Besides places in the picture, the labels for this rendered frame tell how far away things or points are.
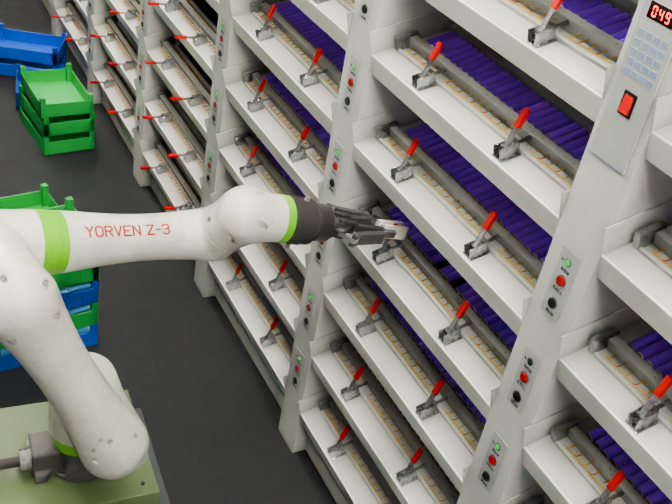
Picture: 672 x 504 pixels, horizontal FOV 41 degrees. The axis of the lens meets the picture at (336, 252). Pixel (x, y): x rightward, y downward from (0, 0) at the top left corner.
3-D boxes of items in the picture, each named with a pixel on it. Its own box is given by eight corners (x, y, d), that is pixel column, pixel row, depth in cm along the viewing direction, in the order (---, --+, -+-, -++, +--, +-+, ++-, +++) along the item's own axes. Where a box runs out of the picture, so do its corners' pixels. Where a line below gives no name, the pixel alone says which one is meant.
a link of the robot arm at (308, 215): (304, 207, 165) (284, 182, 171) (282, 259, 170) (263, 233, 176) (331, 210, 168) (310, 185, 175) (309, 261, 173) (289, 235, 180)
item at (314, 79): (334, 139, 198) (329, 85, 189) (234, 31, 240) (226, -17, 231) (413, 112, 204) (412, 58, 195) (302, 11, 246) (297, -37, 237)
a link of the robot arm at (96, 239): (74, 264, 151) (65, 201, 153) (52, 279, 160) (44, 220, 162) (256, 252, 173) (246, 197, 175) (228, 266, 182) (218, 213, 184)
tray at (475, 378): (489, 424, 160) (491, 390, 154) (338, 237, 202) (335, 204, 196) (580, 380, 166) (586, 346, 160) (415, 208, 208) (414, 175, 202)
